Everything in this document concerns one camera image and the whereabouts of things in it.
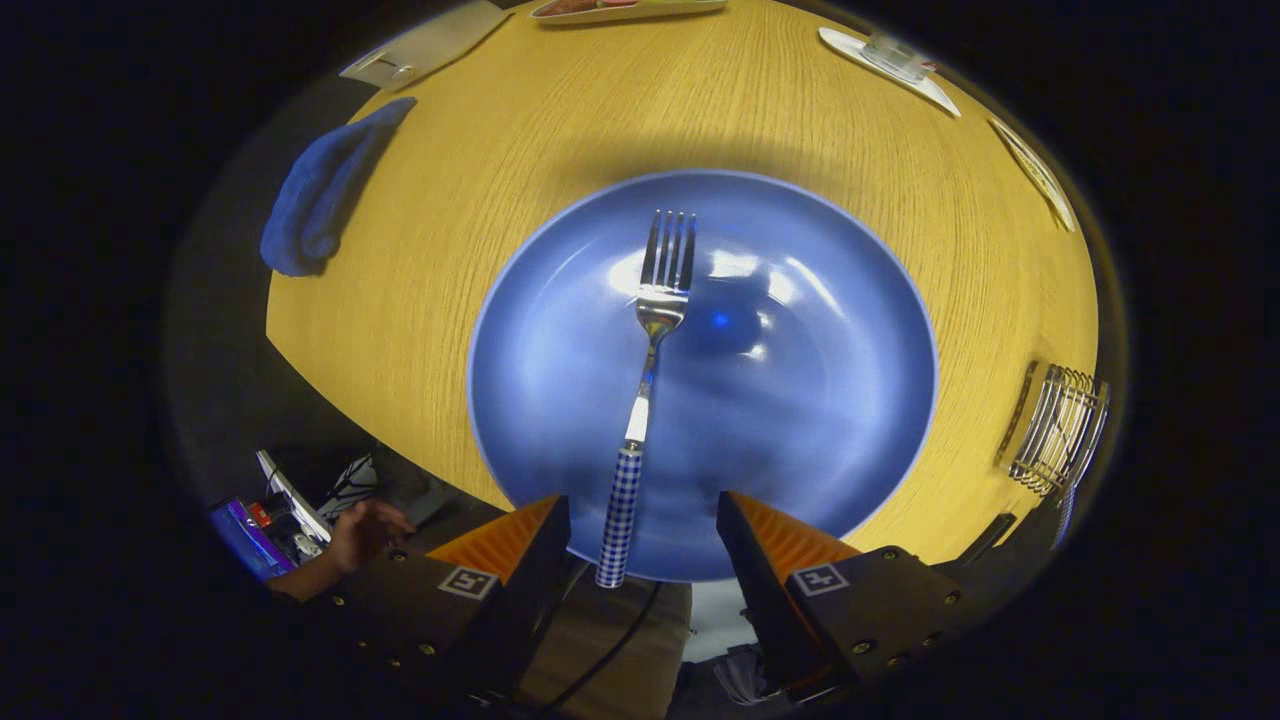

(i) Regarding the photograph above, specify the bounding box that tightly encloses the blue round plate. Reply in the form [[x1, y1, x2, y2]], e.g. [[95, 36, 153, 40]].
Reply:
[[467, 168, 941, 584]]

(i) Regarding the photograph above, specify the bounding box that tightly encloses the white toaster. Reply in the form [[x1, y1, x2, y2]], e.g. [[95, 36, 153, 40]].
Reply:
[[338, 0, 511, 93]]

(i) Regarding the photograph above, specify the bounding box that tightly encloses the black flat bar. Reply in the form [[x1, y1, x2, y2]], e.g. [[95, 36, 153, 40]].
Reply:
[[958, 512, 1018, 566]]

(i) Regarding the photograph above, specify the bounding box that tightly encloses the white laptop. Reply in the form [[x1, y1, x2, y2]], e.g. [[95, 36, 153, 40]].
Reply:
[[208, 450, 333, 581]]

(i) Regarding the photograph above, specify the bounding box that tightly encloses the blue folded cloth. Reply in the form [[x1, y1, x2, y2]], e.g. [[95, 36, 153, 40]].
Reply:
[[260, 96, 419, 278]]

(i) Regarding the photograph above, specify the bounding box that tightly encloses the metal wire rack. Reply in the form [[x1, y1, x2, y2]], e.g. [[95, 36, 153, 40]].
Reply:
[[995, 360, 1111, 498]]

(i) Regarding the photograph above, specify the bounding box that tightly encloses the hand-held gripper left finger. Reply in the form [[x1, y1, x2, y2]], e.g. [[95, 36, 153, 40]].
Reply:
[[300, 495, 573, 701]]

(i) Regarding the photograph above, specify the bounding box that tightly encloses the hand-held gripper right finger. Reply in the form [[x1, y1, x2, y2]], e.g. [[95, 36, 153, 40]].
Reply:
[[716, 491, 1001, 706]]

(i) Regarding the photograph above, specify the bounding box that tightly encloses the small white drink bottle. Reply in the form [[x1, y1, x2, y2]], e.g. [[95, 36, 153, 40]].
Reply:
[[860, 30, 941, 83]]

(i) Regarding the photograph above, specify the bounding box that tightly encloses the black cable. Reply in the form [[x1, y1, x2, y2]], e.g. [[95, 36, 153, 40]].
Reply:
[[540, 580, 666, 716]]

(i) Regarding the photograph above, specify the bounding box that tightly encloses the small patterned side plate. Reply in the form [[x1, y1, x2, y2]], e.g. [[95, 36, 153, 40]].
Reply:
[[988, 117, 1079, 234]]

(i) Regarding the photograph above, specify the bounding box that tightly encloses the plate with food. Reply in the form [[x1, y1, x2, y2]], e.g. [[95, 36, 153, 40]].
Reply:
[[528, 0, 729, 26]]

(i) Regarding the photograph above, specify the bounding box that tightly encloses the white square coaster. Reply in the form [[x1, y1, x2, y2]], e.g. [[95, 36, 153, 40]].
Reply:
[[818, 26, 963, 119]]

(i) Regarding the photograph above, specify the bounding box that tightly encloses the fork with checkered handle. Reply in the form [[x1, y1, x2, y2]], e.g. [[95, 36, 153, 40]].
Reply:
[[595, 208, 699, 590]]

